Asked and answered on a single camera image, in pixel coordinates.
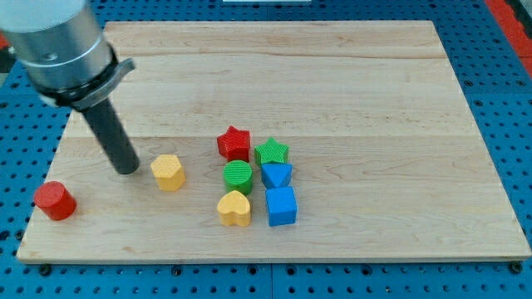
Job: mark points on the red star block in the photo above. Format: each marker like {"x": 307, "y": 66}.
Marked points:
{"x": 234, "y": 144}

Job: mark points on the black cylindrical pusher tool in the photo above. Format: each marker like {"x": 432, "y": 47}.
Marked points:
{"x": 111, "y": 135}

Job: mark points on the yellow heart block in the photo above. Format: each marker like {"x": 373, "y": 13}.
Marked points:
{"x": 234, "y": 208}

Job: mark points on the yellow hexagon block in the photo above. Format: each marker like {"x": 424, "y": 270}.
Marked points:
{"x": 168, "y": 172}

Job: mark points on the green star block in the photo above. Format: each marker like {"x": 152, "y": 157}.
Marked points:
{"x": 271, "y": 152}

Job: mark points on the green cylinder block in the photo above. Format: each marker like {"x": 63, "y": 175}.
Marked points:
{"x": 238, "y": 175}

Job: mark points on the red cylinder block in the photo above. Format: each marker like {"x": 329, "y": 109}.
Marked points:
{"x": 55, "y": 200}

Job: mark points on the blue triangle block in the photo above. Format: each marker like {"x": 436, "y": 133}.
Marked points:
{"x": 276, "y": 175}

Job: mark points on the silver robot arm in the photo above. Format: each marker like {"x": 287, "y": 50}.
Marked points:
{"x": 64, "y": 50}

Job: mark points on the blue cube block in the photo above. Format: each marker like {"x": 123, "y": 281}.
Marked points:
{"x": 281, "y": 206}

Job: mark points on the wooden board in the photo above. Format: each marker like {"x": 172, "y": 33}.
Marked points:
{"x": 388, "y": 162}

